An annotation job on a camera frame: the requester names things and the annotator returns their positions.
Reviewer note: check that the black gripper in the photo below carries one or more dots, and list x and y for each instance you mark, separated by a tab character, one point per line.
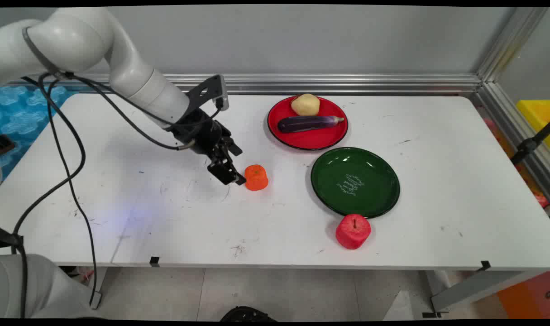
202	133

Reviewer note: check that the purple toy eggplant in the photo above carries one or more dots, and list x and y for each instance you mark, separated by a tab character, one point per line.
308	123

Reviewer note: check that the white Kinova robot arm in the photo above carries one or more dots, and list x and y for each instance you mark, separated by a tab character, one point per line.
75	36

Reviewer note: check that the orange toy fruit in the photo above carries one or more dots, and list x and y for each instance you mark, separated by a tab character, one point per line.
255	178

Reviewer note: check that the red round plate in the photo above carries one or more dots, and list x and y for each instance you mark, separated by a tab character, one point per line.
311	138

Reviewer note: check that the beige toy potato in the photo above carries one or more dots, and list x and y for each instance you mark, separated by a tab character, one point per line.
305	105

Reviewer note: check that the black table edge clip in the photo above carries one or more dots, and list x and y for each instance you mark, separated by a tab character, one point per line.
154	261
485	265

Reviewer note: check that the green round plate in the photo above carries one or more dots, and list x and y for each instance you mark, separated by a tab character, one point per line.
355	183

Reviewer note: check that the red toy apple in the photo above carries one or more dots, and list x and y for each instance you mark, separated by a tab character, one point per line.
352	232

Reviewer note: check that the black round floor object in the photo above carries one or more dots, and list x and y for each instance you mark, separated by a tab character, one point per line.
247	315

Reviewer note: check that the white table leg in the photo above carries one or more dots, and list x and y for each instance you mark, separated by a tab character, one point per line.
99	285

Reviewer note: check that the blue patterned mat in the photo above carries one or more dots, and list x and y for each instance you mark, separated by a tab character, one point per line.
21	113

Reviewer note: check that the grey table leg beam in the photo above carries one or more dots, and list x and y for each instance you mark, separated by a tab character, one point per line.
478	287

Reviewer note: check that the black stand clamp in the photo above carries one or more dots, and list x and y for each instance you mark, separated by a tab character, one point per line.
528	146

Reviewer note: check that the small red object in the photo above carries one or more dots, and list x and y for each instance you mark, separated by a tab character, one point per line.
541	199

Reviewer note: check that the yellow plastic bin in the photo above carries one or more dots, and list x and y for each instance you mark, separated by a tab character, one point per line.
537	113

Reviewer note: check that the orange box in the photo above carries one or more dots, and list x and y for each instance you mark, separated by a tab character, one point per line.
528	296

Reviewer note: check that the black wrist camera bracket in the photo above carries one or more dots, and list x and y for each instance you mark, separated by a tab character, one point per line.
209	93

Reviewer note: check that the long aluminium frame rail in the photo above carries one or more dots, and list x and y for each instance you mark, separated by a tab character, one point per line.
347	83

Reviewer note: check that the angled aluminium frame rail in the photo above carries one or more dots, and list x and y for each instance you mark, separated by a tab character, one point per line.
505	50

